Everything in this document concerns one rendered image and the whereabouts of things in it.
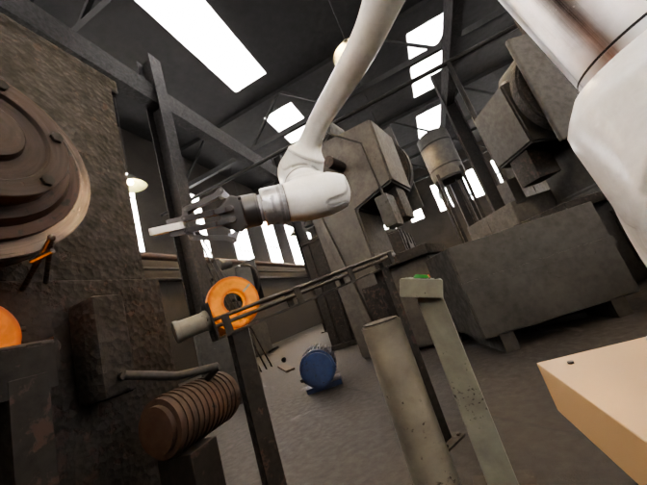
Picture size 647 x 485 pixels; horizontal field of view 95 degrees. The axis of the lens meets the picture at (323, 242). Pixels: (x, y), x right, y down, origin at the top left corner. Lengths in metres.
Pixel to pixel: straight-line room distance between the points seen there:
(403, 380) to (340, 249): 2.38
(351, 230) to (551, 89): 2.15
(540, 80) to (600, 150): 3.27
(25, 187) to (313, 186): 0.57
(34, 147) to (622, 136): 0.94
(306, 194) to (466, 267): 1.71
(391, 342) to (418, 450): 0.27
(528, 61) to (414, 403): 3.22
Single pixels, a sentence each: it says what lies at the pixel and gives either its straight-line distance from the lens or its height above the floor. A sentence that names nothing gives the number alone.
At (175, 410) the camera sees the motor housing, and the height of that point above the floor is 0.50.
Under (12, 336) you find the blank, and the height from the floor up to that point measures 0.73.
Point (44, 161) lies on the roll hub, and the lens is 0.91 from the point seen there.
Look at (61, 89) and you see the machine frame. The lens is 1.43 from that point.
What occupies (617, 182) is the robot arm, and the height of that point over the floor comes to 0.62.
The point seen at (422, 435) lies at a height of 0.22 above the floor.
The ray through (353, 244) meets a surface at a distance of 3.09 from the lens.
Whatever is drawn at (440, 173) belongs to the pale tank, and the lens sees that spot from 9.14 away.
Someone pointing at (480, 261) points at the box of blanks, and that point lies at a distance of 2.26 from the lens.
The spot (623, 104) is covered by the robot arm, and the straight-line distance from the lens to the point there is 0.28.
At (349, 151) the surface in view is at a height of 2.07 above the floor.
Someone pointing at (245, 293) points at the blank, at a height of 0.72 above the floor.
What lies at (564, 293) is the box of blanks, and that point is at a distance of 2.47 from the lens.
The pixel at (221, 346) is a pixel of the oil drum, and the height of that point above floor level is 0.58.
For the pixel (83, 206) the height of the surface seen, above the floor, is 1.04.
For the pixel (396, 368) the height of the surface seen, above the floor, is 0.39.
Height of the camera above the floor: 0.60
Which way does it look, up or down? 12 degrees up
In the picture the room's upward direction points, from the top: 18 degrees counter-clockwise
